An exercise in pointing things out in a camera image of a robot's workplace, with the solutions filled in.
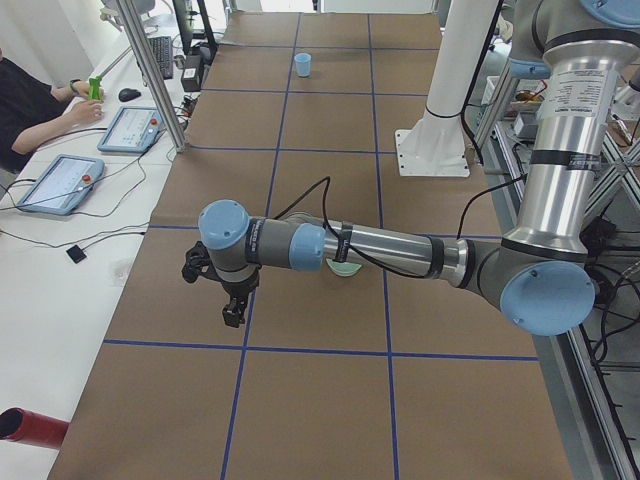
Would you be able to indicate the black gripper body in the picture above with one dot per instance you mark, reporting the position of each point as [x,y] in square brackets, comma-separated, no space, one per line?
[239,288]

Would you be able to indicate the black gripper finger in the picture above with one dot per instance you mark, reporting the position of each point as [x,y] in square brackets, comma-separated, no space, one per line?
[233,312]
[197,263]

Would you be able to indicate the light green ceramic bowl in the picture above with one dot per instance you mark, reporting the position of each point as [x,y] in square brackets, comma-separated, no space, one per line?
[343,269]

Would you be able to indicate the light blue plastic cup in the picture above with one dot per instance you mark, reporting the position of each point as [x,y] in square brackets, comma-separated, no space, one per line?
[303,64]

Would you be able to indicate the person's forearm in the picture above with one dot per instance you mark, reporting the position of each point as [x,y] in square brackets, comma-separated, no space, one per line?
[31,138]

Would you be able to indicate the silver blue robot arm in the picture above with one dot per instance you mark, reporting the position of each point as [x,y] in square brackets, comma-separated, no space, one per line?
[298,241]

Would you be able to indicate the person's hand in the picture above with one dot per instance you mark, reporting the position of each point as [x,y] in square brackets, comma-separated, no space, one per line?
[86,112]

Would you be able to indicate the brown paper table mat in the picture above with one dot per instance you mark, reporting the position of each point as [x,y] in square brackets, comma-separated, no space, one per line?
[368,377]

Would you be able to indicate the small black square pad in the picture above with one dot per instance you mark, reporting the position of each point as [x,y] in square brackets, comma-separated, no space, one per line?
[76,254]

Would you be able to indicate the far teach pendant tablet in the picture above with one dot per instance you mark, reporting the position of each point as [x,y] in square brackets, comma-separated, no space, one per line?
[133,130]

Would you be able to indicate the teach pendant tablet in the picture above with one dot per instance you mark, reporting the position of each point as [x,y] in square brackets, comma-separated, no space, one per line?
[63,186]
[133,130]

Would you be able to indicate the near teach pendant tablet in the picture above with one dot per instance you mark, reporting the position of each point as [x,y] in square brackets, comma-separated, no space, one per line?
[63,186]

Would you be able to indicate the black computer mouse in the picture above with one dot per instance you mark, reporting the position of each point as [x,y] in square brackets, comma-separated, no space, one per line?
[128,94]

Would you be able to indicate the black power adapter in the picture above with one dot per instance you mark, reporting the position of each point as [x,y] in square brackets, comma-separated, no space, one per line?
[192,73]

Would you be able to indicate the green plastic bottle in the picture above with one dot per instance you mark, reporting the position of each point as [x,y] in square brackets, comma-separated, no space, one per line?
[95,89]

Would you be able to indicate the black keyboard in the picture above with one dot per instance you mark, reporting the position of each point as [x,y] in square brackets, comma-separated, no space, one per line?
[162,49]

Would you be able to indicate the red cylinder tube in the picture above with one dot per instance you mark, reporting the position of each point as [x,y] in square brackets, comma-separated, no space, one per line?
[31,428]

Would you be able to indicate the grey aluminium post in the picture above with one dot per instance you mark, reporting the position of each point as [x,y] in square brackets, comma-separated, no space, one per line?
[142,51]

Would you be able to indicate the aluminium frame rack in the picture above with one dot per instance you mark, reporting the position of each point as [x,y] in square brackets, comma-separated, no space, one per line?
[600,300]

